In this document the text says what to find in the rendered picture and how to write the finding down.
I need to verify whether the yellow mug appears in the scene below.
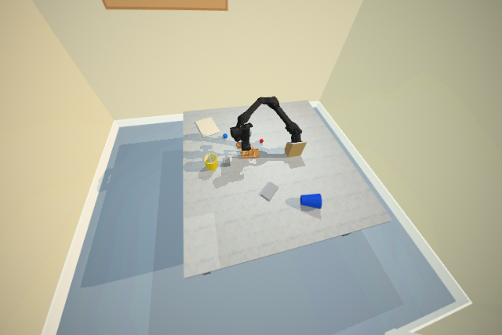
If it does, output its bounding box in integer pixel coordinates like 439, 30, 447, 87
204, 153, 217, 171

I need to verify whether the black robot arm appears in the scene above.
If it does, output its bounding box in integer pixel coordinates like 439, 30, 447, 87
230, 96, 302, 143

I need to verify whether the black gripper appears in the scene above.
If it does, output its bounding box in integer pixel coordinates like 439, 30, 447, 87
241, 134, 251, 151

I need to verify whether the blue cylinder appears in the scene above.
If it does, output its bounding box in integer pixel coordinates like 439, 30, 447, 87
300, 194, 322, 209

